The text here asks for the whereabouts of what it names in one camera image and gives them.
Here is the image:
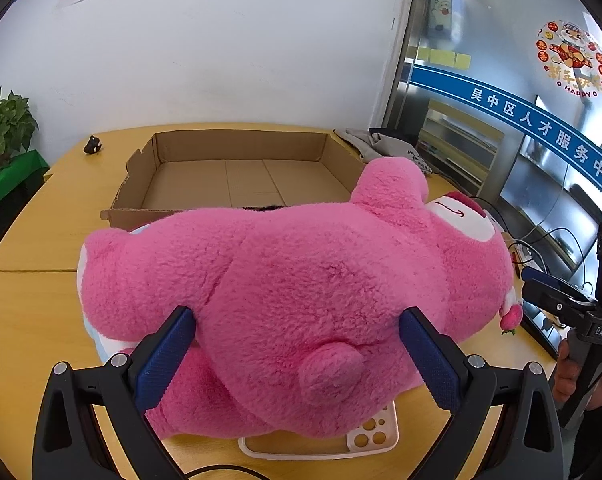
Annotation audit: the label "white phone case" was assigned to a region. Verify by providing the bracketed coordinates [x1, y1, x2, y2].
[238, 405, 399, 461]

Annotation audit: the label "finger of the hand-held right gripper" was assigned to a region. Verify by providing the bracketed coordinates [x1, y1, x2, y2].
[523, 282, 596, 328]
[521, 266, 598, 306]

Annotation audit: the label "person's right hand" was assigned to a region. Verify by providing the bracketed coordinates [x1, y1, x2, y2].
[551, 340, 589, 406]

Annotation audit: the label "blue glass banner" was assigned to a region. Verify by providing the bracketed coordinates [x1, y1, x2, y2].
[410, 62, 602, 201]

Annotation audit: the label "cartoon poster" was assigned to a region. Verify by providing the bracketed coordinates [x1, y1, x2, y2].
[428, 0, 464, 43]

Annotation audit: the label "pink plush bear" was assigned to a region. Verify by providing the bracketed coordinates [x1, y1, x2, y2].
[78, 157, 524, 438]

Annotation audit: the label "black phone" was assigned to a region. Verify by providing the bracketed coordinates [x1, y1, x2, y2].
[523, 305, 562, 356]

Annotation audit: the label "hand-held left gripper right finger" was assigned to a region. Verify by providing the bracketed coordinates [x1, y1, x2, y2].
[400, 306, 566, 480]

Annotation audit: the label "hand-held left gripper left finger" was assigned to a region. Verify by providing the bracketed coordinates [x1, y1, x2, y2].
[31, 305, 198, 480]

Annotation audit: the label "green potted plant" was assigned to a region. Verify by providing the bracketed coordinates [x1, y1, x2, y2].
[0, 87, 39, 176]

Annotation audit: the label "metal shelf cabinet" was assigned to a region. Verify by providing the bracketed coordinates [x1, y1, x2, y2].
[416, 100, 506, 191]

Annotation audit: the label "black cable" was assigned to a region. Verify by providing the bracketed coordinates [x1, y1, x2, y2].
[188, 466, 252, 480]

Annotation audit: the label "red festive window sticker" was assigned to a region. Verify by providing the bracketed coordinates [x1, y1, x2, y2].
[535, 20, 602, 98]

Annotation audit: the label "grey cloth bag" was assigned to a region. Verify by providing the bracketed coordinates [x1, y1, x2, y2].
[333, 127, 434, 178]

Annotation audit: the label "cardboard box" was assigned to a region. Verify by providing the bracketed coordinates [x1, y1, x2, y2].
[100, 130, 369, 233]

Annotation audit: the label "black desk cables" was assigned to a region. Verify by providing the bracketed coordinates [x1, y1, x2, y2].
[468, 195, 602, 271]

